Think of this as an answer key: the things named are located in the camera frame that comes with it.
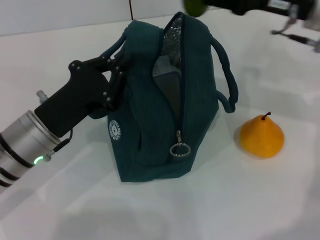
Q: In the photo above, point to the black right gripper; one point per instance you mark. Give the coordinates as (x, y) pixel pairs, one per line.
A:
(247, 6)

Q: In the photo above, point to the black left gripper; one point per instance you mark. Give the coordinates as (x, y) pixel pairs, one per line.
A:
(77, 97)

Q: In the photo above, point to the green cucumber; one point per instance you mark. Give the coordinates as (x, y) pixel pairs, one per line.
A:
(196, 7)

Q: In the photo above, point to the dark teal fabric lunch bag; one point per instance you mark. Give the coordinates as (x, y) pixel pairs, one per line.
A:
(200, 82)

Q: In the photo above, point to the yellow pear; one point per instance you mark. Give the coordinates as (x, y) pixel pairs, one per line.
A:
(262, 141)

